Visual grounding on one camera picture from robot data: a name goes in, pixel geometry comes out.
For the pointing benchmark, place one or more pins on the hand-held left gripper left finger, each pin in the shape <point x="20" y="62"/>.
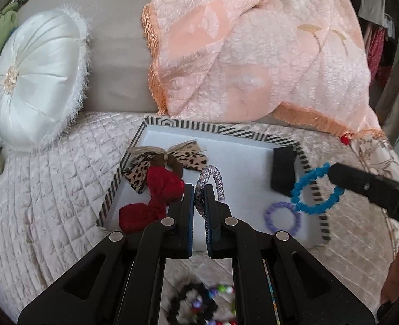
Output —
<point x="189" y="223"/>

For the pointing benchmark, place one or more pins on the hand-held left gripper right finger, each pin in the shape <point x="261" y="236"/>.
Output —
<point x="209" y="230"/>

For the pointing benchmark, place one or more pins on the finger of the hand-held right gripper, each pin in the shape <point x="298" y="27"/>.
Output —
<point x="372" y="188"/>

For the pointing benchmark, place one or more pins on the red fabric bow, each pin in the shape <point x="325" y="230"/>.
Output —
<point x="158" y="182"/>

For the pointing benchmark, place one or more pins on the leopard print bow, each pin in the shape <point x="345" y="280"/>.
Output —
<point x="189" y="157"/>

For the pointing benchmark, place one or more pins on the striped cardboard box tray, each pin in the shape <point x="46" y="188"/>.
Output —
<point x="240" y="162"/>

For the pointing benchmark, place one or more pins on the small black box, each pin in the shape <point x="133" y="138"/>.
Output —
<point x="282" y="169"/>

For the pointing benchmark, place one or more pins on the person's right hand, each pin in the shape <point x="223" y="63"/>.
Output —
<point x="398" y="267"/>

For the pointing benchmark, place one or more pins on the cream floral fabric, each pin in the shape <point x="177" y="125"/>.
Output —
<point x="375" y="155"/>

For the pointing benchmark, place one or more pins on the small red tassel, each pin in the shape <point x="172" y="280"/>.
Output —
<point x="345" y="139"/>

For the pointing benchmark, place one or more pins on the black scrunchie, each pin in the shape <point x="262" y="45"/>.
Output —
<point x="179" y="306"/>

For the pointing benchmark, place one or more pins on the red patterned garment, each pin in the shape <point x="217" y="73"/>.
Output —
<point x="377" y="54"/>

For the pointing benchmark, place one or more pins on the quilted beige bedspread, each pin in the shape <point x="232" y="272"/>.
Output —
<point x="50" y="193"/>

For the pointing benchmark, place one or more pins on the peach fringed blanket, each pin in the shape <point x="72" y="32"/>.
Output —
<point x="253" y="57"/>

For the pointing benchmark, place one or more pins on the beige padded headboard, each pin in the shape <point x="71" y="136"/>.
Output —
<point x="118" y="57"/>

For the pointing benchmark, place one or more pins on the white hanging garment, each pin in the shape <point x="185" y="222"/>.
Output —
<point x="372" y="0"/>

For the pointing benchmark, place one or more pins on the round white satin cushion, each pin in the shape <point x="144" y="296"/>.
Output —
<point x="40" y="81"/>

